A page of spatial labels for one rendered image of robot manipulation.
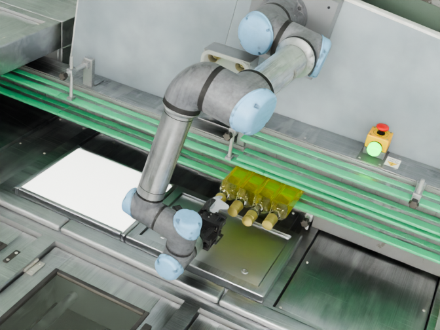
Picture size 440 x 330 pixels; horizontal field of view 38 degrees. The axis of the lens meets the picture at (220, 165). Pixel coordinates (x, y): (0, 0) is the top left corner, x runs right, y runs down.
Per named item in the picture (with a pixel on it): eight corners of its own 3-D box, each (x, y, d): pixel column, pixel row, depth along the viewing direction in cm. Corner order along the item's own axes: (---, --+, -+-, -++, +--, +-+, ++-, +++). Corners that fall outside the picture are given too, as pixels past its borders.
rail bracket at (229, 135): (233, 148, 216) (217, 164, 206) (241, 104, 207) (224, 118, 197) (241, 150, 215) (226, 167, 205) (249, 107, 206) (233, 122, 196)
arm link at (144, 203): (167, 49, 143) (111, 217, 166) (208, 71, 140) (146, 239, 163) (190, 42, 153) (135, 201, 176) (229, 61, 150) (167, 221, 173)
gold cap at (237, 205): (232, 207, 197) (226, 214, 193) (234, 198, 195) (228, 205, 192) (241, 211, 196) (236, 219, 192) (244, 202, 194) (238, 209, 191)
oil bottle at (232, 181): (242, 168, 218) (215, 198, 201) (245, 154, 215) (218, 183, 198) (256, 174, 217) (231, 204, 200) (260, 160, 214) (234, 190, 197)
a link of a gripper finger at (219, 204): (235, 202, 193) (221, 221, 186) (218, 195, 194) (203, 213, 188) (236, 195, 191) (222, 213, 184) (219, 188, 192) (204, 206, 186)
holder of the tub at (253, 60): (204, 112, 231) (194, 120, 225) (214, 41, 216) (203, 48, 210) (246, 127, 226) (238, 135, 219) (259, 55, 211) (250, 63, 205)
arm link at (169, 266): (181, 266, 162) (173, 288, 167) (201, 243, 171) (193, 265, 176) (156, 251, 164) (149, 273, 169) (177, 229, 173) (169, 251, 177)
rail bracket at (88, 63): (93, 81, 243) (55, 102, 225) (94, 40, 234) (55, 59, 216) (103, 85, 242) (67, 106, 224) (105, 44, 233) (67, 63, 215)
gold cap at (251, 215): (246, 217, 193) (240, 224, 190) (247, 207, 191) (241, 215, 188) (256, 221, 192) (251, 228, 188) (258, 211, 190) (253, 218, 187)
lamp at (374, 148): (366, 150, 201) (364, 154, 198) (370, 139, 198) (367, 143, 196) (380, 155, 199) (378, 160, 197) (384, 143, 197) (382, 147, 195)
